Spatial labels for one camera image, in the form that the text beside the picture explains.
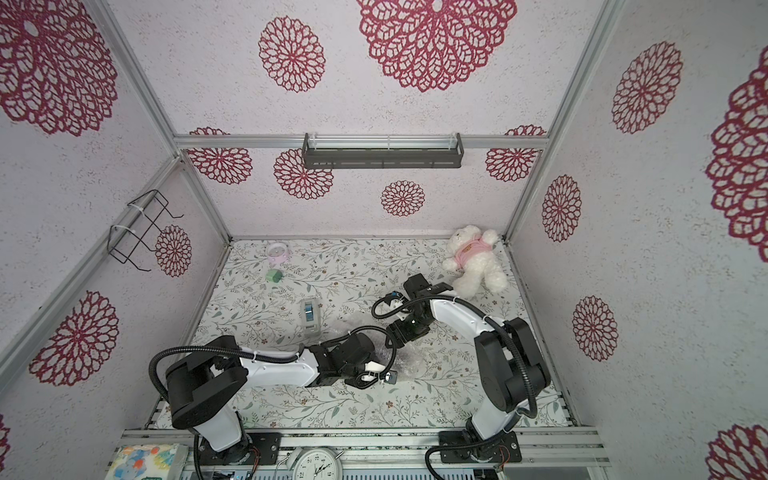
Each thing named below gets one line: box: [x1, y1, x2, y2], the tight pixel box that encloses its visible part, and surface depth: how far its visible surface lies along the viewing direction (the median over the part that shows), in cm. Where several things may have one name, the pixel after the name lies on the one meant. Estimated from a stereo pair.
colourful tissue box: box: [105, 443, 189, 480], surface depth 69 cm
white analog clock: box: [292, 449, 343, 480], surface depth 70 cm
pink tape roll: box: [267, 242, 289, 263], surface depth 115 cm
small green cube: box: [266, 269, 284, 283], surface depth 110 cm
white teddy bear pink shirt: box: [442, 225, 507, 299], surface depth 107 cm
